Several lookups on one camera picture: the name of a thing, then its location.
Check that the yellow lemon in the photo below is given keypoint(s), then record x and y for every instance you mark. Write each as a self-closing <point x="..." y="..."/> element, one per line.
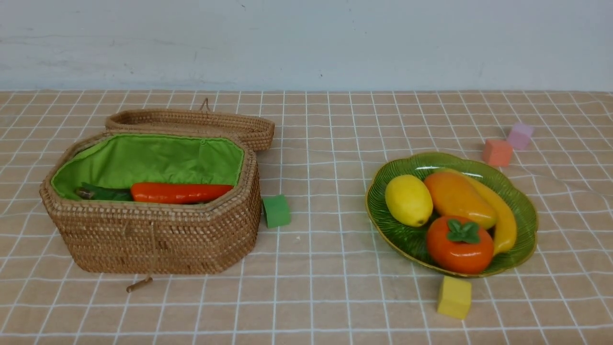
<point x="409" y="200"/>

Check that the orange mango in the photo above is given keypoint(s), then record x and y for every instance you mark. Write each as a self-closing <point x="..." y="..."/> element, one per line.
<point x="453" y="195"/>

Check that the orange carrot with leaves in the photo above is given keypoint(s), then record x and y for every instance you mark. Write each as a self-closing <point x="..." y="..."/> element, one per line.
<point x="163" y="193"/>

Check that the orange persimmon with leaf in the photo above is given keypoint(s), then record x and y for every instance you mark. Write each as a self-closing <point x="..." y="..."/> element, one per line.
<point x="459" y="245"/>

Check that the yellow banana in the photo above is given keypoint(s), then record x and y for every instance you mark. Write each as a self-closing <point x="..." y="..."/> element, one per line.
<point x="505" y="230"/>

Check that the green foam cube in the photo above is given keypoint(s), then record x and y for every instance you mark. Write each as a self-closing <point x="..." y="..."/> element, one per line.
<point x="276" y="211"/>

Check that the woven basket lid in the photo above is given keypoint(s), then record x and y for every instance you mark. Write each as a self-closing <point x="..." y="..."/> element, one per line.
<point x="253" y="131"/>

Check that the woven rattan basket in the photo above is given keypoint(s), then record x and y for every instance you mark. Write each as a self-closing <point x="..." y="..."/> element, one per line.
<point x="127" y="237"/>

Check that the beige checked tablecloth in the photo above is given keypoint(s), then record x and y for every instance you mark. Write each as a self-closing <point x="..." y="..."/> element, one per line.
<point x="327" y="278"/>

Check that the green glass plate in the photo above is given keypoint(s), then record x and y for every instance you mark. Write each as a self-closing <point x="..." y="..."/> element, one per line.
<point x="410" y="242"/>

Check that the orange foam cube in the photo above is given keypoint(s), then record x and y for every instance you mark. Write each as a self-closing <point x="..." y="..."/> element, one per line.
<point x="497" y="153"/>

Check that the yellow foam cube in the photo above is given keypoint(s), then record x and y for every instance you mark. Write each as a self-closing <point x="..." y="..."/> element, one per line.
<point x="454" y="297"/>

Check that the wooden basket toggle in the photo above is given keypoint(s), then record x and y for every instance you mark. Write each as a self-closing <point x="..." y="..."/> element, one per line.
<point x="139" y="284"/>

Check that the pink foam cube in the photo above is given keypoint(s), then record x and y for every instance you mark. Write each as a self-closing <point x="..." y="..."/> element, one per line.
<point x="520" y="136"/>

